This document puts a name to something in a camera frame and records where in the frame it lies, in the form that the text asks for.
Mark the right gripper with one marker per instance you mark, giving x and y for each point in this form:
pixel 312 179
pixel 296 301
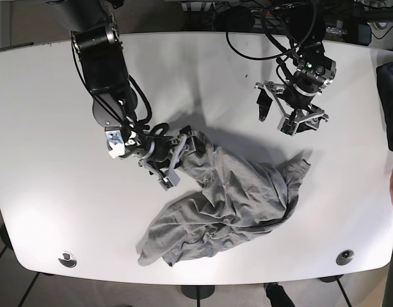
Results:
pixel 166 153

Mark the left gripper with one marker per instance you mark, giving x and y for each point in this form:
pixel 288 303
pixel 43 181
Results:
pixel 299 114

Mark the grey T-shirt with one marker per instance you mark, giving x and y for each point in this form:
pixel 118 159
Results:
pixel 239 201

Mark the black printed T-shirt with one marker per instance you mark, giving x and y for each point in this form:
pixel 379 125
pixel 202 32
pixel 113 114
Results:
pixel 385 89

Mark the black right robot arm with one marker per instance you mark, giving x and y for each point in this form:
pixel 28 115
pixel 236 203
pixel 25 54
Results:
pixel 119 104

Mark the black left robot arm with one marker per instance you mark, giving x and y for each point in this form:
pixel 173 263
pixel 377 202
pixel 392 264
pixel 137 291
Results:
pixel 303 69

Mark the front black table foot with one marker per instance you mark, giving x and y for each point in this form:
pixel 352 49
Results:
pixel 194 292

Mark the left chrome table grommet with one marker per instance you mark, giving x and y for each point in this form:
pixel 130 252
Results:
pixel 67 259

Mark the chrome table grommet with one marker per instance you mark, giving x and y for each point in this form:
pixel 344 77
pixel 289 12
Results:
pixel 345 257
pixel 67 259

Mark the right chrome table grommet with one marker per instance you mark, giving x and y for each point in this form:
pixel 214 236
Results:
pixel 345 257

